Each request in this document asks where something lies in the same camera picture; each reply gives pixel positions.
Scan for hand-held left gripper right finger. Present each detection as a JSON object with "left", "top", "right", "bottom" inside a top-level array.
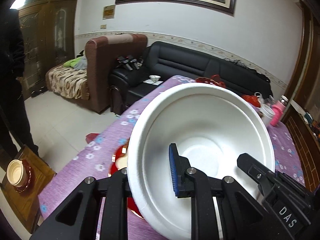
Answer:
[{"left": 169, "top": 143, "right": 275, "bottom": 240}]

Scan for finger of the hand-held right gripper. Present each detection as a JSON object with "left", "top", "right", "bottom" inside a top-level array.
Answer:
[{"left": 236, "top": 152, "right": 276, "bottom": 198}]

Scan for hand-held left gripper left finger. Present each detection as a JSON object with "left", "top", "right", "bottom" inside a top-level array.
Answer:
[{"left": 30, "top": 169, "right": 133, "bottom": 240}]

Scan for small white bowl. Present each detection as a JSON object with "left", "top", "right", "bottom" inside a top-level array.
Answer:
[{"left": 127, "top": 82, "right": 276, "bottom": 240}]

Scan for red glass plate gold rim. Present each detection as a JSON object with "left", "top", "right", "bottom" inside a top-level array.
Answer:
[{"left": 14, "top": 158, "right": 32, "bottom": 193}]

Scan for brown wooden stool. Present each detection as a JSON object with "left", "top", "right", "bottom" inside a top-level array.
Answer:
[{"left": 0, "top": 145, "right": 57, "bottom": 234}]

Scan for cream ribbed plastic bowl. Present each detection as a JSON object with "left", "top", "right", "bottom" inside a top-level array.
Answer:
[{"left": 10, "top": 167, "right": 28, "bottom": 187}]

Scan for large white bowl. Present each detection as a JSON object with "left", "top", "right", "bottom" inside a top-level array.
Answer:
[{"left": 7, "top": 159, "right": 25, "bottom": 179}]

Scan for purple floral tablecloth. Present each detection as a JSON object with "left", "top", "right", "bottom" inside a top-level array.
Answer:
[{"left": 37, "top": 75, "right": 307, "bottom": 240}]

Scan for white plastic jar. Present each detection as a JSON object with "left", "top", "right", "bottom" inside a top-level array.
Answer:
[{"left": 260, "top": 104, "right": 275, "bottom": 128}]

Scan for brown wooden cabinet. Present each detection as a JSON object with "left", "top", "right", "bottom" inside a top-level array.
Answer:
[{"left": 284, "top": 100, "right": 320, "bottom": 188}]

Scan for red plastic bag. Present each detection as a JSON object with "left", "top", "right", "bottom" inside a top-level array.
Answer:
[{"left": 241, "top": 92, "right": 262, "bottom": 107}]

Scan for dark brown bag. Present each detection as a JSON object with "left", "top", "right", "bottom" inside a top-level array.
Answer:
[{"left": 110, "top": 85, "right": 125, "bottom": 115}]

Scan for white paper sheets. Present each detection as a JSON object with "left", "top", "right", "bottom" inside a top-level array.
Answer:
[{"left": 142, "top": 79, "right": 164, "bottom": 86}]

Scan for red scalloped plate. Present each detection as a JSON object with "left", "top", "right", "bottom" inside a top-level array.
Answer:
[{"left": 195, "top": 74, "right": 227, "bottom": 87}]

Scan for dark clothes pile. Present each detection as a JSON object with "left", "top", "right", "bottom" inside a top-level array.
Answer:
[{"left": 224, "top": 58, "right": 253, "bottom": 68}]

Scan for brown armchair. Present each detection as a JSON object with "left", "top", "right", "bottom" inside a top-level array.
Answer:
[{"left": 85, "top": 34, "right": 148, "bottom": 114}]

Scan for black leather sofa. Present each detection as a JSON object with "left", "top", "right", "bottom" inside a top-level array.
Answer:
[{"left": 108, "top": 41, "right": 273, "bottom": 115}]

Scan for black handheld devices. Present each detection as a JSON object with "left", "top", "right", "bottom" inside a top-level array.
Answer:
[{"left": 116, "top": 55, "right": 144, "bottom": 71}]

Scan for tiger striped blanket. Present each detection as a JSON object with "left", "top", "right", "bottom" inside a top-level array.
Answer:
[{"left": 45, "top": 62, "right": 90, "bottom": 101}]

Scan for dark slippers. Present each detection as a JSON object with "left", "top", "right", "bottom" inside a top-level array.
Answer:
[{"left": 31, "top": 87, "right": 47, "bottom": 98}]

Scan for green cloth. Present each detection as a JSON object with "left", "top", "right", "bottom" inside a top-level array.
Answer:
[{"left": 63, "top": 56, "right": 87, "bottom": 68}]

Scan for brown wooden wardrobe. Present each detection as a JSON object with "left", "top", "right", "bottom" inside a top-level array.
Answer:
[{"left": 10, "top": 0, "right": 82, "bottom": 98}]

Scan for yellow wall plaque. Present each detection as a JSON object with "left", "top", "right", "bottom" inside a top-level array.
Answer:
[{"left": 102, "top": 4, "right": 116, "bottom": 20}]

